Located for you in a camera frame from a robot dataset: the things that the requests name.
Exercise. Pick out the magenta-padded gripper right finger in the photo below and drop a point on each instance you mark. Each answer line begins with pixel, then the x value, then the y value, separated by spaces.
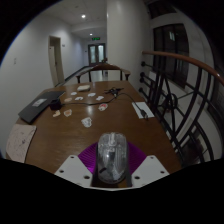
pixel 150 168

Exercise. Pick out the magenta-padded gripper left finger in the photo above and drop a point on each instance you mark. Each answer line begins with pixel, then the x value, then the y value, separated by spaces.
pixel 72 168

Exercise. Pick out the transparent computer mouse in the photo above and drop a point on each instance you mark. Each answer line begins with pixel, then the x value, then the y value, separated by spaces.
pixel 112 156

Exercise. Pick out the white marble-print mouse pad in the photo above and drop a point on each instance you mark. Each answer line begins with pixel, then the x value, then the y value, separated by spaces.
pixel 20 142

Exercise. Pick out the white grey sticker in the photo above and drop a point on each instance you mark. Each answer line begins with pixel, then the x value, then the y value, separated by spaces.
pixel 86 122

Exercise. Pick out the small beige sticker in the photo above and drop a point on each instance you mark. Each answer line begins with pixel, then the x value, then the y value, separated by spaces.
pixel 56 113
pixel 67 112

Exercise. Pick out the black charger block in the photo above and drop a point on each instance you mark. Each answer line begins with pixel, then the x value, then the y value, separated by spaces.
pixel 55 105

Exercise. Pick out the white and red sticker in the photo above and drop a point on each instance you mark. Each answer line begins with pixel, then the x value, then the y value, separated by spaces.
pixel 103 107

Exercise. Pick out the black closed laptop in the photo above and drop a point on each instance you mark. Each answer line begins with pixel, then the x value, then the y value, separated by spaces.
pixel 38 106

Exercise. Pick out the small white box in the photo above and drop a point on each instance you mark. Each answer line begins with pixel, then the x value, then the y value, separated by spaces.
pixel 83 88

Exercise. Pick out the dark wooden chair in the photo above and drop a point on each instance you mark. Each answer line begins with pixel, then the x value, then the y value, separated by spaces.
pixel 106 67

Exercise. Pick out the pale side door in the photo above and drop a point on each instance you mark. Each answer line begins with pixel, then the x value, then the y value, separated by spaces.
pixel 56 61

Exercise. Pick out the black railing with wooden handrail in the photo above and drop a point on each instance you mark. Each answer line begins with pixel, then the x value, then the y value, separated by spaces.
pixel 200 65

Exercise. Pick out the glass double door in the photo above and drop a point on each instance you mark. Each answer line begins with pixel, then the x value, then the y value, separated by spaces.
pixel 97 54

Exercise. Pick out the dark framed window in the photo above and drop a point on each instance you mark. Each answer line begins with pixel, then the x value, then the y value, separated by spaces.
pixel 171 53

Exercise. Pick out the green exit sign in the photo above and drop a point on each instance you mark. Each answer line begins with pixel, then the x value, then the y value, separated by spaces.
pixel 96 38

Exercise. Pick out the round ceiling light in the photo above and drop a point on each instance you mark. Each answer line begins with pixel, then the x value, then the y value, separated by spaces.
pixel 91 34
pixel 83 16

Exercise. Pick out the white wall switch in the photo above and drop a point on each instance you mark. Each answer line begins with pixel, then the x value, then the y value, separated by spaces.
pixel 15 60

